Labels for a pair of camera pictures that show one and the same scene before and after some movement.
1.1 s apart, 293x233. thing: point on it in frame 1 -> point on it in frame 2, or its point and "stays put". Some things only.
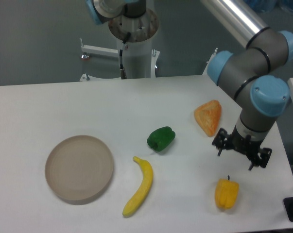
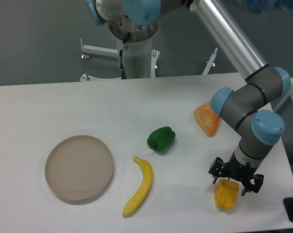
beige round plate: x=79 y=167 stays put
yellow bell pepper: x=226 y=192 stays put
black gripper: x=245 y=144 -> x=234 y=169
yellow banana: x=147 y=178 stays put
